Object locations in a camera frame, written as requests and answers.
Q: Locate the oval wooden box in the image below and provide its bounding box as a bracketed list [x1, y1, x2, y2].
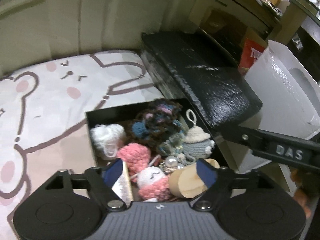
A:
[169, 163, 208, 199]

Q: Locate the grey crocheted mouse toy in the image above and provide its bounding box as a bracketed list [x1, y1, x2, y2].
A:
[182, 109, 215, 163]

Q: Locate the white fluffy yarn ball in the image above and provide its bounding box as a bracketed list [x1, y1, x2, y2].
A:
[90, 124, 126, 160]

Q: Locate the pink crocheted ball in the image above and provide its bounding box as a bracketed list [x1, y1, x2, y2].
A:
[117, 143, 151, 176]

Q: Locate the pink white crocheted doll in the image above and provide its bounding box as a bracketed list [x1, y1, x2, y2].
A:
[137, 166, 171, 202]

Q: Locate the dark crocheted scrunchie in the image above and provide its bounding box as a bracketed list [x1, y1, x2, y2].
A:
[126, 99, 184, 150]

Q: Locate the black shallow cardboard box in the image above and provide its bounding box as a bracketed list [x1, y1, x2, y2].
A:
[89, 99, 220, 202]

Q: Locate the cartoon bear bed sheet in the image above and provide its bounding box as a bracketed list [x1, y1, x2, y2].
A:
[1, 50, 162, 239]

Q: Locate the red printed box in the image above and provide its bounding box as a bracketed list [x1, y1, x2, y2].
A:
[239, 38, 265, 69]

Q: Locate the black bubble-wrapped package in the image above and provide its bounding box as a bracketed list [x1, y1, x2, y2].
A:
[141, 31, 263, 131]

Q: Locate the white cabinet row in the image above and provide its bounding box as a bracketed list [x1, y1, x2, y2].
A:
[1, 0, 276, 75]

